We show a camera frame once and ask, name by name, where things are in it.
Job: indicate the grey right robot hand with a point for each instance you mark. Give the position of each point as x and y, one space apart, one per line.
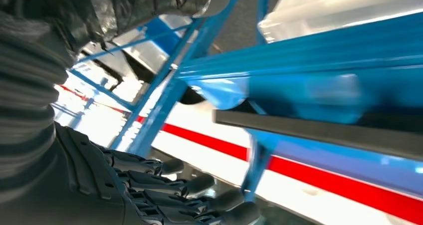
82 183

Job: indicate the blue metal shelf rack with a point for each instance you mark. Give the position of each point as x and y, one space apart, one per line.
297 68
102 91

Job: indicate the white car with red stripe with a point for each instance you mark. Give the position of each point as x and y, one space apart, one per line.
297 200

